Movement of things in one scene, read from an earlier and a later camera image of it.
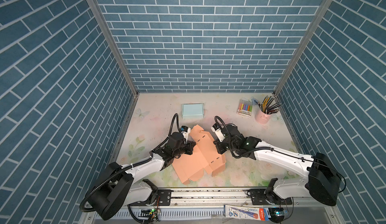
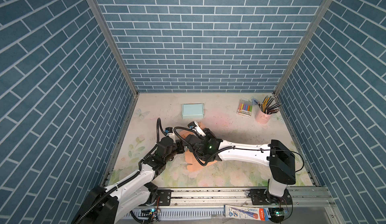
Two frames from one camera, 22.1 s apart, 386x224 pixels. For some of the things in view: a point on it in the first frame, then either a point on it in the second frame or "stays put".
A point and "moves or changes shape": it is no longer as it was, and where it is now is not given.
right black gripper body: [222, 146] to [208, 137]
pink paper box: [205, 158] moves or changes shape
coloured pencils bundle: [266, 107] stays put
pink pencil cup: [262, 118] stays put
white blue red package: [247, 212] stays put
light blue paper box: [192, 111] stays put
